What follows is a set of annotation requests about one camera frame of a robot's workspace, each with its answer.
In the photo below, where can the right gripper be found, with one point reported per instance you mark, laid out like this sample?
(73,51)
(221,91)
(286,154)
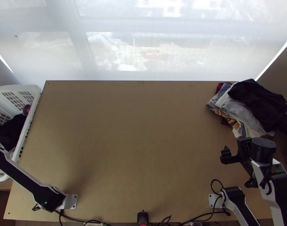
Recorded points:
(243,159)

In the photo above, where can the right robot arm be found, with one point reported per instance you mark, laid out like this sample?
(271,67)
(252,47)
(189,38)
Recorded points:
(280,188)

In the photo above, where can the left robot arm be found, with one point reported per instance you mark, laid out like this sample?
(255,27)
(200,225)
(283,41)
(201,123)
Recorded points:
(20,179)

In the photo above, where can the pile of folded clothes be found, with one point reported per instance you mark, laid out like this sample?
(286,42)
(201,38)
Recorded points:
(256,106)

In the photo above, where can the white sheer curtain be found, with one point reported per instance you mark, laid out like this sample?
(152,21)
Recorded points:
(143,47)

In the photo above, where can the white laundry basket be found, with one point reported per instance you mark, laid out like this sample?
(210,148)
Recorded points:
(27,90)

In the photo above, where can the heap of clothes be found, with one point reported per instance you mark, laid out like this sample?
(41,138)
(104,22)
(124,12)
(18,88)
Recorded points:
(9,131)

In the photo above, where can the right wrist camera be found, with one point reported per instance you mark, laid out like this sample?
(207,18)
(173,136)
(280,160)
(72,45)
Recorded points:
(244,144)

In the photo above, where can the black camera stand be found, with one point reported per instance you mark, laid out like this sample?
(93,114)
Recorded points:
(142,219)

